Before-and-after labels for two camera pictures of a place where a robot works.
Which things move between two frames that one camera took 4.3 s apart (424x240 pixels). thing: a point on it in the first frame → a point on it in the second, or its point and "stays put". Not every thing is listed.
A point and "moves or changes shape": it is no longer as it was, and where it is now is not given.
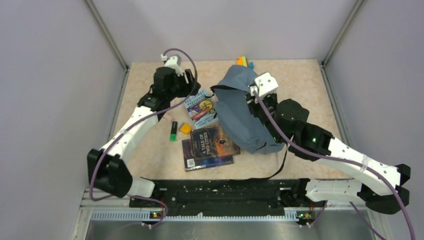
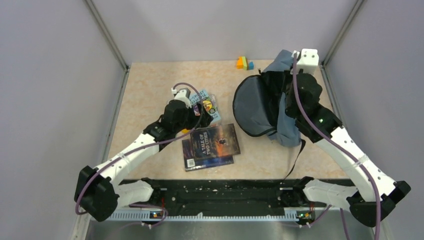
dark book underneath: (192, 163) stays put
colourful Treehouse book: (201, 108) stays put
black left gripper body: (181, 88) → (189, 119)
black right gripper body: (257, 109) → (288, 79)
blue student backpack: (245, 127) moves or changes shape
